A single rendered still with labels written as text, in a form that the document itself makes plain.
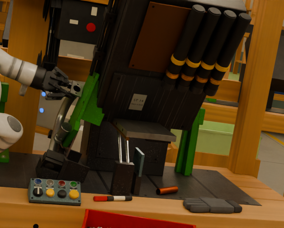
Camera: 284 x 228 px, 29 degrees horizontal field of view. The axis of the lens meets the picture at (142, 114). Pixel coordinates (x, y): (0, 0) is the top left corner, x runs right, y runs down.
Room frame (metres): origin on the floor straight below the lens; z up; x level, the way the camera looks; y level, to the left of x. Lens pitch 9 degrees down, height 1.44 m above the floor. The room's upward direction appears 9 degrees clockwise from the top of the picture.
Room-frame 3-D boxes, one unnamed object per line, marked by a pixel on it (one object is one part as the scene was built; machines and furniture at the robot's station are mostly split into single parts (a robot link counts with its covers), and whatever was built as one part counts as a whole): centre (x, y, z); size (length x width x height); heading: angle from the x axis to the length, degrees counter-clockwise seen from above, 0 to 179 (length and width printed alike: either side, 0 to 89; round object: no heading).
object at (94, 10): (2.06, 0.28, 1.42); 0.17 x 0.12 x 0.15; 106
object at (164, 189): (1.80, -0.13, 0.91); 0.09 x 0.02 x 0.02; 136
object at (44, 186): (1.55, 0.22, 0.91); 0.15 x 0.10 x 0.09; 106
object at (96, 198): (1.63, 0.05, 0.91); 0.13 x 0.02 x 0.02; 120
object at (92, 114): (1.81, 0.17, 1.17); 0.13 x 0.12 x 0.20; 106
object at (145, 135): (1.81, 0.01, 1.11); 0.39 x 0.16 x 0.03; 16
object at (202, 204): (1.71, -0.27, 0.91); 0.20 x 0.11 x 0.03; 113
